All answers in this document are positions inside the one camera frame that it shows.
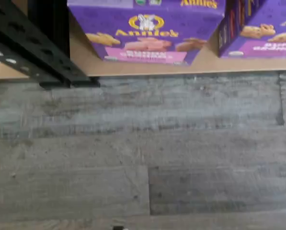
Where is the black metal shelving rack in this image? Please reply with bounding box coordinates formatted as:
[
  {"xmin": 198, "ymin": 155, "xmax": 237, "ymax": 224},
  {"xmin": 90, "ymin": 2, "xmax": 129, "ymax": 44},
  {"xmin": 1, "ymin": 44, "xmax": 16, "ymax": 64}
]
[
  {"xmin": 0, "ymin": 0, "xmax": 101, "ymax": 90},
  {"xmin": 0, "ymin": 35, "xmax": 71, "ymax": 88}
]

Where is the wooden shelf board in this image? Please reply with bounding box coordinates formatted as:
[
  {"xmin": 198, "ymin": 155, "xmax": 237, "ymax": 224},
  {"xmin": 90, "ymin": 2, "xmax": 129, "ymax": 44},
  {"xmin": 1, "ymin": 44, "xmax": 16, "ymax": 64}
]
[
  {"xmin": 68, "ymin": 31, "xmax": 286, "ymax": 78},
  {"xmin": 0, "ymin": 61, "xmax": 31, "ymax": 80}
]

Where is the purple box lilac patch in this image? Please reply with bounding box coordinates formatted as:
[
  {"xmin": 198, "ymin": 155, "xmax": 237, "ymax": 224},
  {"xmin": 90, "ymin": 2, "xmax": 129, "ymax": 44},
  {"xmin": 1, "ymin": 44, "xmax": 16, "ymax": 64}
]
[{"xmin": 217, "ymin": 0, "xmax": 286, "ymax": 59}]

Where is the purple box pink patch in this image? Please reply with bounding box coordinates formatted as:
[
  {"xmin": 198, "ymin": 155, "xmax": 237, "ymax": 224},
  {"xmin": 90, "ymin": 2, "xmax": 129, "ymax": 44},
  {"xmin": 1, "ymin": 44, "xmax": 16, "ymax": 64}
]
[{"xmin": 67, "ymin": 0, "xmax": 227, "ymax": 68}]

